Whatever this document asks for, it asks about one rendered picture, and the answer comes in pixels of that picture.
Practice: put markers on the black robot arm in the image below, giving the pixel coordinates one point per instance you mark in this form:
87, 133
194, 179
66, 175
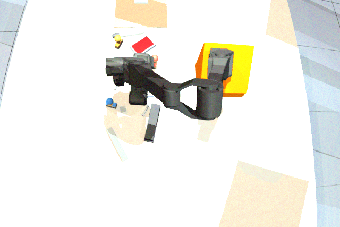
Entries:
137, 71

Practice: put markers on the blue rubber stamp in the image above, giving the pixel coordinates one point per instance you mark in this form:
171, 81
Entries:
110, 103

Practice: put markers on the yellow rubber stamp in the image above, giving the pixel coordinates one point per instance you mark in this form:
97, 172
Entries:
119, 41

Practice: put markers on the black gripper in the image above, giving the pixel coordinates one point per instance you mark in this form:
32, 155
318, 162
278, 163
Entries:
138, 96

